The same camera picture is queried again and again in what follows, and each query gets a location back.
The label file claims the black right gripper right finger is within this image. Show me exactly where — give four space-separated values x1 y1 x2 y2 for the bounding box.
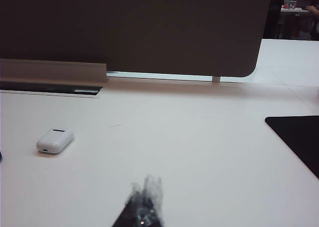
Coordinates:
143 175 165 227

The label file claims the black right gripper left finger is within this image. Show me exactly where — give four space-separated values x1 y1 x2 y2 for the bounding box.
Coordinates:
111 182 144 227

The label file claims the white wireless earbuds case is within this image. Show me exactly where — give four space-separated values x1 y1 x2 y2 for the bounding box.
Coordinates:
36 128 75 155

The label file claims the black mouse pad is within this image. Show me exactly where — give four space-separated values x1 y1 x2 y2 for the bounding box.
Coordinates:
264 115 319 180

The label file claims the brown fabric desk divider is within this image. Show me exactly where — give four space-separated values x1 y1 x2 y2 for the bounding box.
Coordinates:
0 0 274 78

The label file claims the white background table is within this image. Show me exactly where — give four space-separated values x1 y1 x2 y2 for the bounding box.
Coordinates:
279 6 313 39

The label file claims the background person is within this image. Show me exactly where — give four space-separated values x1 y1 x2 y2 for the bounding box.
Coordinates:
306 0 319 14

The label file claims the beige cable tray lid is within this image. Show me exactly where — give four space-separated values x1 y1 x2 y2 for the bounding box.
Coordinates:
0 58 109 98

